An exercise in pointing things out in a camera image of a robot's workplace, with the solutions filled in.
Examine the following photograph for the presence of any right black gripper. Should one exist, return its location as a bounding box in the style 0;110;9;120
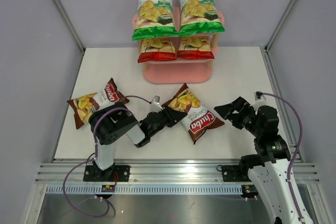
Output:
214;96;263;137

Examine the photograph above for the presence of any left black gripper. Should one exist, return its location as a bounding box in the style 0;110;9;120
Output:
149;104;186;137

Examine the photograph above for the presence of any brown chips bag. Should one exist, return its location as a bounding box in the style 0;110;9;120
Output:
163;83;225;144
67;78;129;130

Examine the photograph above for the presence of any red chips bag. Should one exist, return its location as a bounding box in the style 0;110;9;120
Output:
177;36;215;60
138;38;176;63

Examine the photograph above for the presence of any green chips bag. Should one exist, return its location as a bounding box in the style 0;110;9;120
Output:
179;0;225;37
132;0;178;41

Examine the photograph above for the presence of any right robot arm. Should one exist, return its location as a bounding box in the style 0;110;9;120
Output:
214;91;313;223

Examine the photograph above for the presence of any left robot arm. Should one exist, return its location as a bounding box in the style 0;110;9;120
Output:
83;103;187;182

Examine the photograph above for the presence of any pink three-tier shelf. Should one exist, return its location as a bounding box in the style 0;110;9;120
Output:
140;6;221;84

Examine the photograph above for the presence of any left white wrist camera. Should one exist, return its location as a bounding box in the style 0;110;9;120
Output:
151;95;162;112

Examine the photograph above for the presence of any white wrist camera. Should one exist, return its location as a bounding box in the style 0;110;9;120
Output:
252;91;267;110
151;95;162;112

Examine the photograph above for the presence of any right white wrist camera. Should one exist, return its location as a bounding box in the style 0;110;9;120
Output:
252;91;267;110

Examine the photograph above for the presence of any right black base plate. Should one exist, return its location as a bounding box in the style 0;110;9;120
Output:
221;165;251;182

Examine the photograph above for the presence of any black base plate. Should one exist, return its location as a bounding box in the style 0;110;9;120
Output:
221;165;251;182
83;165;130;182

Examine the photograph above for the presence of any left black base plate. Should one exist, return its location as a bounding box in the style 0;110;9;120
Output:
83;165;130;182

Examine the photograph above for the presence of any aluminium mounting rail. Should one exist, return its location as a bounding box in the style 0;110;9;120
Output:
35;163;320;184

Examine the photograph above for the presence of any white slotted cable duct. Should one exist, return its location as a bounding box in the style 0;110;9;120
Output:
46;184;243;195

